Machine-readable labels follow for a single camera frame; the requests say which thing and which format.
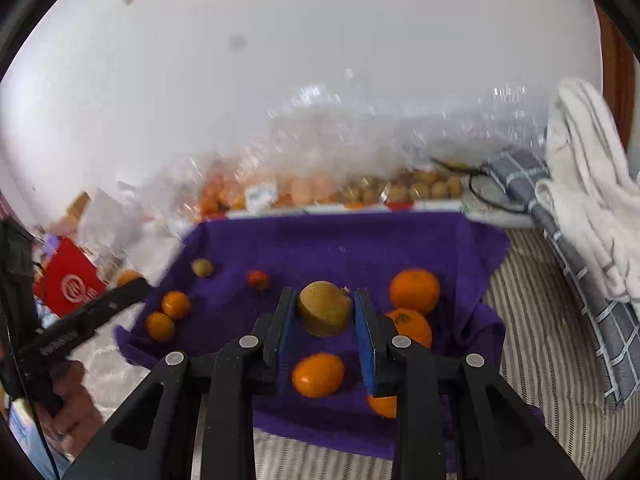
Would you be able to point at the medium orange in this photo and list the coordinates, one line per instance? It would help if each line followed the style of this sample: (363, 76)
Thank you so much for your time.
(127, 278)
(385, 406)

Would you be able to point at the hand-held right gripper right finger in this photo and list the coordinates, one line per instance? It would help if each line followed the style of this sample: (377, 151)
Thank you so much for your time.
(365, 345)

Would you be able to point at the striped bed sheet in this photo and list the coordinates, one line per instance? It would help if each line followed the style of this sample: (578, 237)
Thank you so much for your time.
(540, 360)

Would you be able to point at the red box white logo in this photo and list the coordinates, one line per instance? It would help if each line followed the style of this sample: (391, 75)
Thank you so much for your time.
(70, 280)

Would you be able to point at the cardboard box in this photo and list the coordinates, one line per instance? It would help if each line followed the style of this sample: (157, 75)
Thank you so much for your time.
(75, 205)

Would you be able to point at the small mandarin orange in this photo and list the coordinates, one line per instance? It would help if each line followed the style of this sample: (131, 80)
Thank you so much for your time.
(176, 305)
(160, 326)

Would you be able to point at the yellow-green round fruit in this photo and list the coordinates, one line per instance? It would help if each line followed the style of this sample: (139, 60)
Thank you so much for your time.
(325, 310)
(202, 267)

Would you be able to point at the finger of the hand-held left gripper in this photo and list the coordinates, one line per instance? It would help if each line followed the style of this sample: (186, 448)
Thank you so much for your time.
(120, 297)

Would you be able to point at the small red fruit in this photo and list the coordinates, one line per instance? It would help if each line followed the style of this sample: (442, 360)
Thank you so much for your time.
(258, 280)

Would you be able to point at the white towel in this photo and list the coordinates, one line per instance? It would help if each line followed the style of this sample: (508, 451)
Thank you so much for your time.
(590, 185)

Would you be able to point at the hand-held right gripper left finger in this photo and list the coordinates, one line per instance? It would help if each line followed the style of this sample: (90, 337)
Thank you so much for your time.
(286, 345)

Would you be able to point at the orange with green stem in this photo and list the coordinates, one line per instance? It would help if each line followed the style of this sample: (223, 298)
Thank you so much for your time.
(415, 290)

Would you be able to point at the clear plastic bag of longans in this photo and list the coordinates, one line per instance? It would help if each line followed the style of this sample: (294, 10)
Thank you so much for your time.
(425, 185)

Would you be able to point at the person's left forearm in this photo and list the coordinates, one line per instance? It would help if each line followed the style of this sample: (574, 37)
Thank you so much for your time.
(25, 445)

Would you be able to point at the wooden door frame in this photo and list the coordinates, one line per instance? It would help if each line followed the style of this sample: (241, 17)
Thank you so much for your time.
(617, 75)

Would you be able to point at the grey checked cloth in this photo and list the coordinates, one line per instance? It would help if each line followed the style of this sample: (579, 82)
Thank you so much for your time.
(595, 320)

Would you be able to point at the person's left hand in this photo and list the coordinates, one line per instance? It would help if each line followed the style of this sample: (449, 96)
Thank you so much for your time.
(80, 410)

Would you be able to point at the large orange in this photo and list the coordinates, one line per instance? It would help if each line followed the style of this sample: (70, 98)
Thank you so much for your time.
(412, 327)

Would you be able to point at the oval orange fruit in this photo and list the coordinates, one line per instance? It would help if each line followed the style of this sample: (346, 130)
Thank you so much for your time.
(318, 375)

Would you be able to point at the purple towel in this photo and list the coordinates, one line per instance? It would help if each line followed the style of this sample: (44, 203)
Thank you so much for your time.
(310, 250)

